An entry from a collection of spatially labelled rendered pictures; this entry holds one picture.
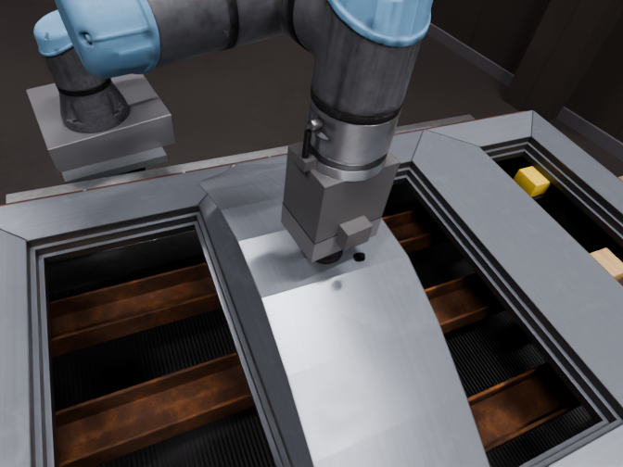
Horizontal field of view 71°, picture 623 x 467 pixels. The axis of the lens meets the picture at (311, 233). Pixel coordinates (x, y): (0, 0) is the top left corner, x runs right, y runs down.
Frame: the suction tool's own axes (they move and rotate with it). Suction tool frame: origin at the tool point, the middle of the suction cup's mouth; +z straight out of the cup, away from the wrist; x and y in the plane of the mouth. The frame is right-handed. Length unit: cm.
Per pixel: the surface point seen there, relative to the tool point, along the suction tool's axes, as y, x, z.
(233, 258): -4.4, 15.7, 16.0
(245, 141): 61, 145, 103
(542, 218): 52, -2, 16
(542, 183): 67, 7, 20
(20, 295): -33.3, 22.9, 15.9
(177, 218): -8.8, 29.0, 17.5
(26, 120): -32, 203, 103
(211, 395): -14.2, 3.9, 33.7
